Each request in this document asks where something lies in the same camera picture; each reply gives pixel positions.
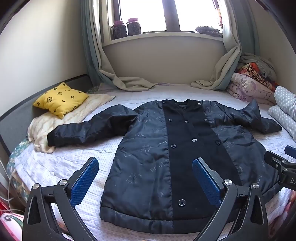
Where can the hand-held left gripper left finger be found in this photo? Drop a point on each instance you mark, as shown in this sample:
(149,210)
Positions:
(84,180)

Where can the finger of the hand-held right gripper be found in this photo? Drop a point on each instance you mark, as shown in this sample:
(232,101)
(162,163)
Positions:
(275,160)
(291,152)

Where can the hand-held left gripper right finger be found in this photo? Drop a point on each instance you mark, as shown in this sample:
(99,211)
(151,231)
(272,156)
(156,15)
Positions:
(205,183)

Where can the black buttoned jacket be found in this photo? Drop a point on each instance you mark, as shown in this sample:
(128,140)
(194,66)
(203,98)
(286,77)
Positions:
(143,150)

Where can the grey polka-dot pillow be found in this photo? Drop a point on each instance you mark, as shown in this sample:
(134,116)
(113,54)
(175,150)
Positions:
(286,99)
(283,120)

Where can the pink patterned cloth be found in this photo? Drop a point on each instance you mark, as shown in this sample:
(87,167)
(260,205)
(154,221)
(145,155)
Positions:
(282,220)
(11,227)

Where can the cream knitted blanket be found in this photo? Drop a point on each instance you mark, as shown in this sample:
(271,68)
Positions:
(39,132)

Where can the teal floral bed sheet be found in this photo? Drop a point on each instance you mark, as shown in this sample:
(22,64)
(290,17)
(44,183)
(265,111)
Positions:
(16,153)

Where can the yellow patterned pillow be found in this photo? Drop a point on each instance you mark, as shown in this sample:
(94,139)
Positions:
(60,99)

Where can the orange patterned blanket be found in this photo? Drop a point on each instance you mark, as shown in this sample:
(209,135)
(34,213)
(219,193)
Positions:
(256,74)

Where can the grey crumpled cloth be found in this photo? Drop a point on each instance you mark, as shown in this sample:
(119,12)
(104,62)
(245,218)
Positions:
(261,64)

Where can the beige curtain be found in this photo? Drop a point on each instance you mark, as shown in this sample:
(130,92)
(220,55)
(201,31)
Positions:
(120,81)
(229,58)

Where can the grey-green curtain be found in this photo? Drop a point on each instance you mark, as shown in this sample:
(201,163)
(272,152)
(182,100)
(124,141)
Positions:
(89,46)
(251,27)

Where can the pile of dark dried goods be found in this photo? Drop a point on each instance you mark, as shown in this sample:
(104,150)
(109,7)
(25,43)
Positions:
(208,30)

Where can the red patterned container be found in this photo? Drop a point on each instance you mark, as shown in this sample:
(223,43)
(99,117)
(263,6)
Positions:
(219,17)

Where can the purple-lid jar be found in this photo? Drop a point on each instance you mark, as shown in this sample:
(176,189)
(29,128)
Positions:
(134,27)
(119,31)

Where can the dark bed frame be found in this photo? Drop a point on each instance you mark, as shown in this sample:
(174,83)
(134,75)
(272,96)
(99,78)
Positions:
(18,115)

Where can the window with brown frame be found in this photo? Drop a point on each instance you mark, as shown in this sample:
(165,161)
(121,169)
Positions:
(171,14)

